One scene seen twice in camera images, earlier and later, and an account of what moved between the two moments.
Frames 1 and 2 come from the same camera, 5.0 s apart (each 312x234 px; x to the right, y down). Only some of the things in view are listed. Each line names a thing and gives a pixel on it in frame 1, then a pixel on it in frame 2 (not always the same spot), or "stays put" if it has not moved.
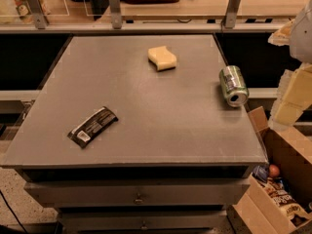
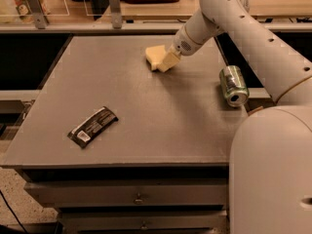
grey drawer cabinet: (176, 158) stays put
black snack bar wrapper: (83, 134) stays put
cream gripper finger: (281, 37) -> (170, 59)
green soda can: (234, 86) stays put
